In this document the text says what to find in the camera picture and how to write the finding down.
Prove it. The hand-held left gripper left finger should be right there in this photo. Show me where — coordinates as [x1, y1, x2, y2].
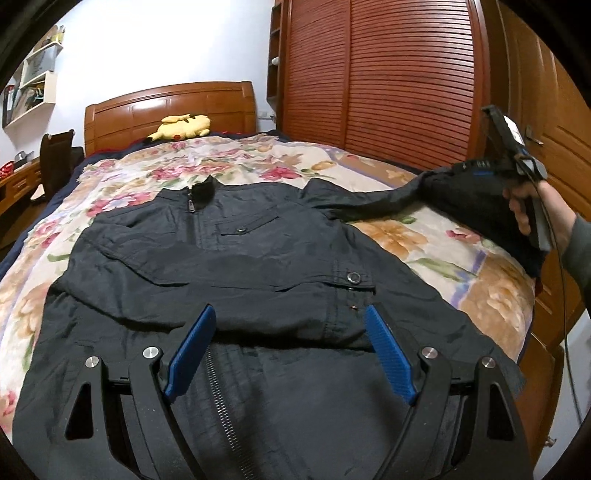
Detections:
[51, 305, 218, 480]

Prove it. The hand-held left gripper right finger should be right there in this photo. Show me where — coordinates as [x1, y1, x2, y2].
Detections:
[364, 305, 532, 480]

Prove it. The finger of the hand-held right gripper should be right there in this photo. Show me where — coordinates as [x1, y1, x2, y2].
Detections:
[450, 158, 509, 179]

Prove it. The black jacket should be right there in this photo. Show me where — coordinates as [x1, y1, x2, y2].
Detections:
[11, 172, 548, 480]

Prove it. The person's right forearm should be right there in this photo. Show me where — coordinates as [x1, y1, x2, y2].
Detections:
[558, 213, 591, 298]

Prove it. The person's right hand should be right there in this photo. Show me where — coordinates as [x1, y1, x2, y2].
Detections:
[503, 181, 576, 251]

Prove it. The wooden louvered wardrobe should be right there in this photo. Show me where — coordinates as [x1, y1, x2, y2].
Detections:
[267, 0, 490, 171]

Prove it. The floral blanket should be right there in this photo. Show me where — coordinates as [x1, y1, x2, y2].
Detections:
[0, 131, 539, 444]

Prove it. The yellow plush toy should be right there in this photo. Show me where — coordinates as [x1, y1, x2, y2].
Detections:
[145, 113, 212, 143]

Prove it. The wooden desk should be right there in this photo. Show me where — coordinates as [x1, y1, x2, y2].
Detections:
[0, 152, 45, 219]

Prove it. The dark chair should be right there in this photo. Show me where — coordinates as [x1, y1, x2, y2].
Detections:
[30, 130, 85, 202]

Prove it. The wooden bed headboard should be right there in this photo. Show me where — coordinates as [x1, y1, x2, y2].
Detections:
[84, 82, 257, 158]

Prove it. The black cable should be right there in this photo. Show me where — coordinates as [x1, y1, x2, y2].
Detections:
[534, 180, 583, 418]

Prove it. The white wall shelf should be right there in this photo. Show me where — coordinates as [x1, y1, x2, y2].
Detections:
[2, 28, 65, 130]

